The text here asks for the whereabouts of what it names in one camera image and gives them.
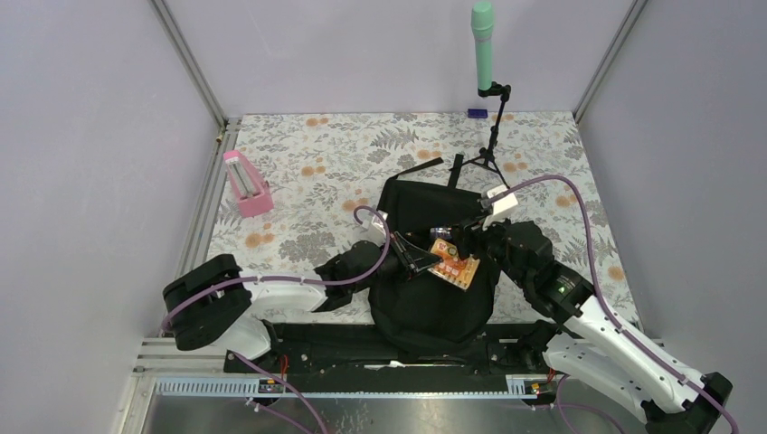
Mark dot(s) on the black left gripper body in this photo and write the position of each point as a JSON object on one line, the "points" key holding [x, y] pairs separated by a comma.
{"points": [[391, 266]]}

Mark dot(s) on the small clear round container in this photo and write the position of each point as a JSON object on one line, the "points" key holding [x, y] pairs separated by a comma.
{"points": [[442, 232]]}

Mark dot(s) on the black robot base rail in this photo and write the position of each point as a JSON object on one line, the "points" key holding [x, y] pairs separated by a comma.
{"points": [[358, 359]]}

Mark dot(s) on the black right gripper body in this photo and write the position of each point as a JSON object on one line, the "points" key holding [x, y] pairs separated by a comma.
{"points": [[494, 238]]}

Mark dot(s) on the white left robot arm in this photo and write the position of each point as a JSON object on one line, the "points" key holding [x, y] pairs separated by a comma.
{"points": [[215, 305]]}

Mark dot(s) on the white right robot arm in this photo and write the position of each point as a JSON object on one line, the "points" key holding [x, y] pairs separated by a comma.
{"points": [[584, 338]]}

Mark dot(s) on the black microphone tripod stand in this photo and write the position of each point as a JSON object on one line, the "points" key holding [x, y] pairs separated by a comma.
{"points": [[486, 158]]}

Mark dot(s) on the black student backpack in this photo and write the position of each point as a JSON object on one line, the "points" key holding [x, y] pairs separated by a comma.
{"points": [[427, 314]]}

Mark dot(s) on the mint green microphone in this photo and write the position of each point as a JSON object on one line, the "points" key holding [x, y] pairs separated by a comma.
{"points": [[482, 22]]}

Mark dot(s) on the floral table mat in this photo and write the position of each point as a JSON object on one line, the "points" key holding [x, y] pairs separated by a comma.
{"points": [[320, 167]]}

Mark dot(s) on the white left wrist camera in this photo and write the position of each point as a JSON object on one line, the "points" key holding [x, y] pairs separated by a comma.
{"points": [[375, 227]]}

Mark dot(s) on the small blue block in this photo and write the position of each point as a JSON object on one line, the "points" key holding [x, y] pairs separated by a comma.
{"points": [[477, 113]]}

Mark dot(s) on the orange spiral notebook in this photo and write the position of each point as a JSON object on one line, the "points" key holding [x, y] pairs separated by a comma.
{"points": [[451, 268]]}

